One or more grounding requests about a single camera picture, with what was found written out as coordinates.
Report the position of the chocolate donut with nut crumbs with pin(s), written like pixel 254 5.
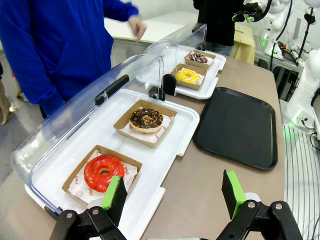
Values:
pixel 136 122

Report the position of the clear plastic display lid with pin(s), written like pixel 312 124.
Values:
pixel 170 50
pixel 75 120

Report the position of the bystander person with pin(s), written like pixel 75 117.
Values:
pixel 5 105

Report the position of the large white lab table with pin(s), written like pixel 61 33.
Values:
pixel 162 25

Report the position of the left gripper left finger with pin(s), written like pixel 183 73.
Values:
pixel 97 222

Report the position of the white display tray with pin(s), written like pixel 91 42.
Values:
pixel 160 160
pixel 212 80

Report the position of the black tripod stand with knob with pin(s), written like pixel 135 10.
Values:
pixel 306 35

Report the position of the person left hand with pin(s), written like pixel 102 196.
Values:
pixel 137 26

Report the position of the person right forearm blue sleeve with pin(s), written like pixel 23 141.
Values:
pixel 32 82

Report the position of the white printed paper liner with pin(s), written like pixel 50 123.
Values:
pixel 77 187
pixel 150 137
pixel 210 60
pixel 202 78

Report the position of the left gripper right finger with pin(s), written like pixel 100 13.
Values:
pixel 262 220

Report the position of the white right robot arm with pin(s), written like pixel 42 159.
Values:
pixel 308 82

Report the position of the grey striped platform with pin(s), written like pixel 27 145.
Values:
pixel 302 180

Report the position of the beige checkered cloth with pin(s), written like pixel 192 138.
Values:
pixel 243 45

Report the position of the black lid hinge knob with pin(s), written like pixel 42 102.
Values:
pixel 157 94
pixel 170 85

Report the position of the person left forearm blue sleeve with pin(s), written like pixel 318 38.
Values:
pixel 122 8

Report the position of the person torso in blue sweater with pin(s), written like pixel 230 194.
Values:
pixel 62 37

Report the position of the person in black top, jeans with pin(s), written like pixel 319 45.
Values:
pixel 217 22

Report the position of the dark donut with coloured sprinkles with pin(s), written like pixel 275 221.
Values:
pixel 193 58

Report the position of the black serving tray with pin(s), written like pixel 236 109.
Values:
pixel 237 127

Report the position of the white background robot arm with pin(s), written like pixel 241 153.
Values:
pixel 276 27

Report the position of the brown cardboard donut box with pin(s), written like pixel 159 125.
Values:
pixel 75 175
pixel 197 64
pixel 186 86
pixel 122 123

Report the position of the cluttered equipment bench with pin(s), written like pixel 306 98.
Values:
pixel 287 57

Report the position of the yellow glazed sprinkle donut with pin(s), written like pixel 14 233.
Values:
pixel 181 77

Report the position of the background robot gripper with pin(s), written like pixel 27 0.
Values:
pixel 251 12

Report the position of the red glazed donut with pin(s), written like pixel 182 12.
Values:
pixel 92 175

